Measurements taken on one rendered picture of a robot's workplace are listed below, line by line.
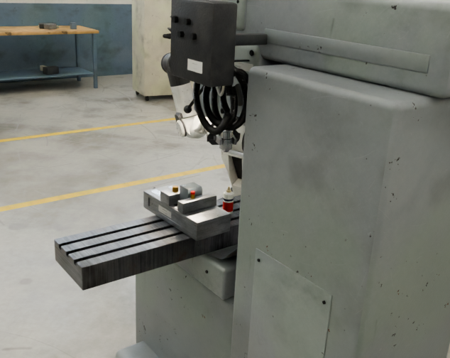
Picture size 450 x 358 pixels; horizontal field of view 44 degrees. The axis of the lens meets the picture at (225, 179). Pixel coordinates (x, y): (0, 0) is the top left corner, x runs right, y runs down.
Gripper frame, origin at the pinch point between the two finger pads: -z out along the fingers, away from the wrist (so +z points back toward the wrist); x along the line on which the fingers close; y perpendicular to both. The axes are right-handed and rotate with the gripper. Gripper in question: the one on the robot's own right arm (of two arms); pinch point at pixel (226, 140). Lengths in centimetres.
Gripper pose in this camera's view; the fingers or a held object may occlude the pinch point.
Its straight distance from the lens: 205.5
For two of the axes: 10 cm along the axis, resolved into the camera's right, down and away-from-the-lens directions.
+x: 9.6, -0.4, 2.6
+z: -2.6, -3.5, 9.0
